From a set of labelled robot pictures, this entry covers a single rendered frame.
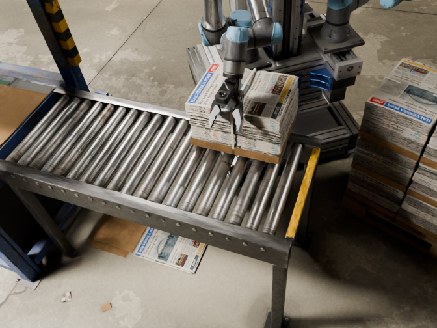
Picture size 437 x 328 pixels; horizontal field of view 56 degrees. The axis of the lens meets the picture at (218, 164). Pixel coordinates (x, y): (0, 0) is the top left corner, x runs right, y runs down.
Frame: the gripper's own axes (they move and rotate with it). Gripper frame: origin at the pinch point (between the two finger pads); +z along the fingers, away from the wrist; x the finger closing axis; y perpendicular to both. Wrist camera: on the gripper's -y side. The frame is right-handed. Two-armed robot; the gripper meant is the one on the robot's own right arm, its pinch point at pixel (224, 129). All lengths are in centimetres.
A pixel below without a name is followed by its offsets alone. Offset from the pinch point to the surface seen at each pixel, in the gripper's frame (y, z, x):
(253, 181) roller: 8.6, 20.4, -11.3
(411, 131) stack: 51, -1, -66
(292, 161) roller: 20.3, 13.1, -23.4
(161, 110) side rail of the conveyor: 31, 6, 42
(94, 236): 41, 93, 86
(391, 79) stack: 68, -19, -54
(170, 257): 43, 91, 37
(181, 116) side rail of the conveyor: 30.0, 6.7, 31.2
